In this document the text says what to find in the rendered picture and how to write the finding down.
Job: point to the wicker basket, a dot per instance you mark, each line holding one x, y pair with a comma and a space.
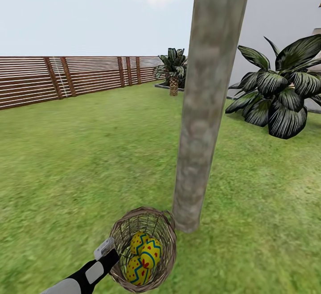
167, 237

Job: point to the easter egg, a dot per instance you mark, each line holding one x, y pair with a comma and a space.
136, 274
151, 253
138, 242

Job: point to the tree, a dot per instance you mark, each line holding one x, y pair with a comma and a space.
215, 31

